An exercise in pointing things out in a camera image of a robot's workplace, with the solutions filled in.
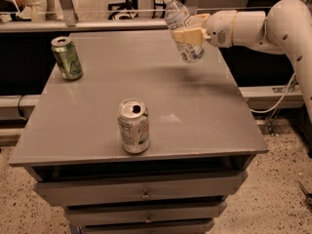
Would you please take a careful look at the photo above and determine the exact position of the white cable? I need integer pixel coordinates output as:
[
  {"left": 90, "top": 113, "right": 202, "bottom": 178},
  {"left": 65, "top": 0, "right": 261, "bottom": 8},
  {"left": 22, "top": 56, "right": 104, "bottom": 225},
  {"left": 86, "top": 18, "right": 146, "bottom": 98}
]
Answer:
[{"left": 249, "top": 72, "right": 297, "bottom": 115}]

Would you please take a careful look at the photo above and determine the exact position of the top grey drawer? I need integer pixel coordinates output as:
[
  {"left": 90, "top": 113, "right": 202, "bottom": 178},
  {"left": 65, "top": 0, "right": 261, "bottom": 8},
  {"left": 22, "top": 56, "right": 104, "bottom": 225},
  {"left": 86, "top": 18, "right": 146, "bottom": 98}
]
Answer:
[{"left": 34, "top": 171, "right": 248, "bottom": 206}]

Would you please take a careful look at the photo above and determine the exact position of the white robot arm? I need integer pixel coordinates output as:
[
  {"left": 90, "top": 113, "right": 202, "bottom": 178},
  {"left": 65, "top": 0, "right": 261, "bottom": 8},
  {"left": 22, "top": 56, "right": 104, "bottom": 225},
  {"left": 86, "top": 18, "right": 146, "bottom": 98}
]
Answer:
[{"left": 172, "top": 0, "right": 312, "bottom": 120}]

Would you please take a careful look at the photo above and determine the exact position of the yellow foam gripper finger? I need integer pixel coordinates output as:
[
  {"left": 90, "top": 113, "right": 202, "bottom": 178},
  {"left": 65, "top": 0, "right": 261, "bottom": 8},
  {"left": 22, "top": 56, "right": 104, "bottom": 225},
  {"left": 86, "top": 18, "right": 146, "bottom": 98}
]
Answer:
[
  {"left": 189, "top": 14, "right": 211, "bottom": 27},
  {"left": 172, "top": 27, "right": 212, "bottom": 45}
]

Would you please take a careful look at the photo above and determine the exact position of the metal guard rail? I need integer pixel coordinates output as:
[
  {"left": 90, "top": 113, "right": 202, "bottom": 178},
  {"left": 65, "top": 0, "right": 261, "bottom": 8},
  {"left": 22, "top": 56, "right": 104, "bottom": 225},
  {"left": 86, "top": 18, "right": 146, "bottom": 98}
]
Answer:
[{"left": 0, "top": 0, "right": 209, "bottom": 34}]

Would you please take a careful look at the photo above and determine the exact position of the grey drawer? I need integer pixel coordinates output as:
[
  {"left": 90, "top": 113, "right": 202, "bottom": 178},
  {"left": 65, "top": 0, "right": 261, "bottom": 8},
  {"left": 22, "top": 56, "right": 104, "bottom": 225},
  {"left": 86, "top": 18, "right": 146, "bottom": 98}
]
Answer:
[
  {"left": 64, "top": 201, "right": 227, "bottom": 226},
  {"left": 82, "top": 219, "right": 214, "bottom": 234},
  {"left": 34, "top": 171, "right": 248, "bottom": 206}
]

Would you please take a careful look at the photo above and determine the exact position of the clear plastic water bottle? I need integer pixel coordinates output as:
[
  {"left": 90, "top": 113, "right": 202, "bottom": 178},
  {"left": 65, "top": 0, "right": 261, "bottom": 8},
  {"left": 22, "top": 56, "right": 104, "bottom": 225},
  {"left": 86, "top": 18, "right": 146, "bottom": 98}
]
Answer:
[{"left": 164, "top": 0, "right": 205, "bottom": 63}]

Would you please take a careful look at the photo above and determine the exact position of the white green soda can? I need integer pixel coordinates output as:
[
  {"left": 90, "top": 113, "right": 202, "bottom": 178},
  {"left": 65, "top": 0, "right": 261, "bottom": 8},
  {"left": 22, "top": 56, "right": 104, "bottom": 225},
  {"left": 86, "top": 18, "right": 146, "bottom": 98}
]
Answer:
[{"left": 118, "top": 98, "right": 149, "bottom": 154}]

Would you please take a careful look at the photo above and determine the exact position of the black office chair base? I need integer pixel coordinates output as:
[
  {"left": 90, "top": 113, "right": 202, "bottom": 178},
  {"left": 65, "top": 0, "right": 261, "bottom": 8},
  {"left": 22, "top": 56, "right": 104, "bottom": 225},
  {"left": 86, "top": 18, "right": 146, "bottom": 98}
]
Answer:
[{"left": 102, "top": 0, "right": 139, "bottom": 20}]

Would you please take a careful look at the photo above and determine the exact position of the bottom grey drawer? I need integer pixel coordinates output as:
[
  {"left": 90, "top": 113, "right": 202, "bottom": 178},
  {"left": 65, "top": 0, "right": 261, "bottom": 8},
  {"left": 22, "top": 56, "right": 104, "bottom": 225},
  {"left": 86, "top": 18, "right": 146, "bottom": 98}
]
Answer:
[{"left": 82, "top": 219, "right": 214, "bottom": 234}]

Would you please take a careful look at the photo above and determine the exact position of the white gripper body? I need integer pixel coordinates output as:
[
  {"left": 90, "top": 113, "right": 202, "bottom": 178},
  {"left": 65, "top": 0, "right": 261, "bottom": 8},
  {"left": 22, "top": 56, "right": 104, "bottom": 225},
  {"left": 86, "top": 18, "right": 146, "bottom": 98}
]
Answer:
[{"left": 207, "top": 10, "right": 237, "bottom": 48}]

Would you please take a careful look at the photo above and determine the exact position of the middle grey drawer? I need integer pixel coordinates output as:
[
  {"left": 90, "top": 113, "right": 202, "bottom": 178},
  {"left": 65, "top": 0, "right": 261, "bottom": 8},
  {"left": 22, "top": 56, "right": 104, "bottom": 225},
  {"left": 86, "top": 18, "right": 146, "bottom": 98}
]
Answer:
[{"left": 64, "top": 201, "right": 227, "bottom": 226}]

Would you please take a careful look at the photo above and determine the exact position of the grey drawer cabinet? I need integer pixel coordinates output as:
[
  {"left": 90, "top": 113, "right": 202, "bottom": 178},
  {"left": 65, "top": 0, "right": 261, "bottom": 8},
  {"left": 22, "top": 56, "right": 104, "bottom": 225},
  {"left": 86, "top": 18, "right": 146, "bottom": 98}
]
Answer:
[{"left": 10, "top": 30, "right": 267, "bottom": 234}]

